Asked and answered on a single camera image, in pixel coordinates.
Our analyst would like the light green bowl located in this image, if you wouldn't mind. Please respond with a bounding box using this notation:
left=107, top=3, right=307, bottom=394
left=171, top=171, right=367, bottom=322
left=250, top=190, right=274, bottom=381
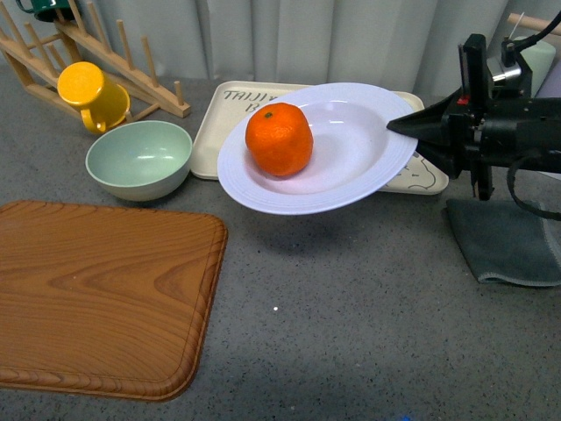
left=85, top=120, right=193, bottom=202

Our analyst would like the orange fruit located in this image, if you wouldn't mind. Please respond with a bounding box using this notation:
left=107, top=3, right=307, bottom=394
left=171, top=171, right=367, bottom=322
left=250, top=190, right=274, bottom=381
left=245, top=103, right=314, bottom=177

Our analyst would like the wooden serving tray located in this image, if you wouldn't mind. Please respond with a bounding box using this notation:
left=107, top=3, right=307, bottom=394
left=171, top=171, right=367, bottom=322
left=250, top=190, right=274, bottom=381
left=1, top=201, right=228, bottom=402

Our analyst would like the grey folded cloth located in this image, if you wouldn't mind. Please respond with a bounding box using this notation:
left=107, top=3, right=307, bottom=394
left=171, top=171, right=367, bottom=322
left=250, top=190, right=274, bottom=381
left=446, top=199, right=560, bottom=288

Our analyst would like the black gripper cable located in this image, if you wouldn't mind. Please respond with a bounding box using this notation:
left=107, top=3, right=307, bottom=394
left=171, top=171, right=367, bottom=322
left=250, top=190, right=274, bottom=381
left=506, top=8, right=561, bottom=222

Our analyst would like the white wire cup rack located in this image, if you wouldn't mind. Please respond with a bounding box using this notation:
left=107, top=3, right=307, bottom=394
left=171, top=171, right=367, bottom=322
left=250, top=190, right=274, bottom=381
left=507, top=13, right=550, bottom=32

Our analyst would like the white round plate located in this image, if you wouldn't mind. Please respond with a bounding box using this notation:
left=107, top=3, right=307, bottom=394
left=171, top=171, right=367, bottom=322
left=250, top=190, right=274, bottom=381
left=217, top=82, right=417, bottom=215

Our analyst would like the yellow mug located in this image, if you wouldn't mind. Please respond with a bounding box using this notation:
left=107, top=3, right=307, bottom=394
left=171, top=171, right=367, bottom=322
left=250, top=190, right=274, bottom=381
left=57, top=61, right=131, bottom=134

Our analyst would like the green plastic cup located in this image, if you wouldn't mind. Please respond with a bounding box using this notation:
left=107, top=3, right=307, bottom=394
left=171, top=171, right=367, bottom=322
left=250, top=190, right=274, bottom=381
left=522, top=40, right=557, bottom=96

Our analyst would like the wooden dish rack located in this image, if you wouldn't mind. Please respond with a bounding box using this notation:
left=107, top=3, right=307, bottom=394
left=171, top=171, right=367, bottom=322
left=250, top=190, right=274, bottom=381
left=1, top=1, right=191, bottom=123

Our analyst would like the beige bear tray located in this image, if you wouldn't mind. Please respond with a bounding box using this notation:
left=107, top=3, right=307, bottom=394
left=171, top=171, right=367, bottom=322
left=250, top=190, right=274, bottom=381
left=190, top=81, right=449, bottom=195

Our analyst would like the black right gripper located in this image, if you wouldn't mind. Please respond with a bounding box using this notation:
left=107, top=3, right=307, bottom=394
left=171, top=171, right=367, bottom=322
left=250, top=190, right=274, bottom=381
left=387, top=33, right=560, bottom=200

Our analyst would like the dark green mug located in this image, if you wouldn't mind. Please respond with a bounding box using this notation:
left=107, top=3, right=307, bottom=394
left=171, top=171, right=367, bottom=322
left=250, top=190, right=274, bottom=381
left=16, top=0, right=75, bottom=23

